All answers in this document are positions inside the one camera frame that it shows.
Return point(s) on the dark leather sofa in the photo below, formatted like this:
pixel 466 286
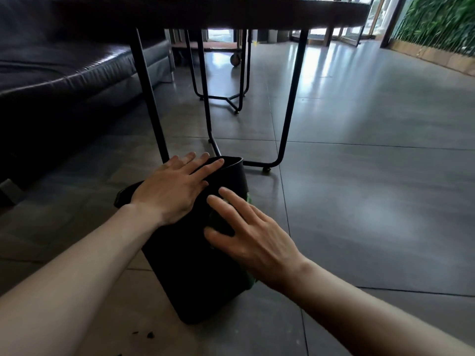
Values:
pixel 55 70

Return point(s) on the black metal stand frame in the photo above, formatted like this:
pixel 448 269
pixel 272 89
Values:
pixel 242 70

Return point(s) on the person's right middle finger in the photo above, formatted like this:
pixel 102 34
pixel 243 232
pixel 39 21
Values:
pixel 239 202

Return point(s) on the person's left little finger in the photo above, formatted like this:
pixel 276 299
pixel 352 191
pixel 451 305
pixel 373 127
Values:
pixel 170 161

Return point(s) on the wooden cart with wheel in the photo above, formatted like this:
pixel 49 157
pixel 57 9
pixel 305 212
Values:
pixel 235 60

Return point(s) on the person's left thumb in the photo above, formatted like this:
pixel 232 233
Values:
pixel 204 184

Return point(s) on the person's right forearm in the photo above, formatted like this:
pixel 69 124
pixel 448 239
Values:
pixel 371 318

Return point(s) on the person's right thumb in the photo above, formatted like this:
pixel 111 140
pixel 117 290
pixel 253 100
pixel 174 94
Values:
pixel 219 239

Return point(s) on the wooden framed glass door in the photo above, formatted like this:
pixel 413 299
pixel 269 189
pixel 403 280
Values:
pixel 365 18

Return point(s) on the person's left hand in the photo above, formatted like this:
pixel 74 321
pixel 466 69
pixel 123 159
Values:
pixel 170 196

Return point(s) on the wooden planter ledge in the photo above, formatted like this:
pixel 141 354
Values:
pixel 434 55

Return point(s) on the green plant wall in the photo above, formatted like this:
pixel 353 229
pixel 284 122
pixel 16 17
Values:
pixel 438 22

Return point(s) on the person's right hand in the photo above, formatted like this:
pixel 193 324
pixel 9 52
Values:
pixel 259 248

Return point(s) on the person's left forearm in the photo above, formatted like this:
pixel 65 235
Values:
pixel 74 285

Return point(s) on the round table with black legs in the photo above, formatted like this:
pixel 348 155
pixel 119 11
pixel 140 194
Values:
pixel 241 14

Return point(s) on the person's left middle finger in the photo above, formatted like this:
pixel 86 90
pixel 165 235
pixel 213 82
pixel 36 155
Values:
pixel 198 162

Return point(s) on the black trash bin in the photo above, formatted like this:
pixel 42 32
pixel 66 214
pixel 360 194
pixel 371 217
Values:
pixel 189 266

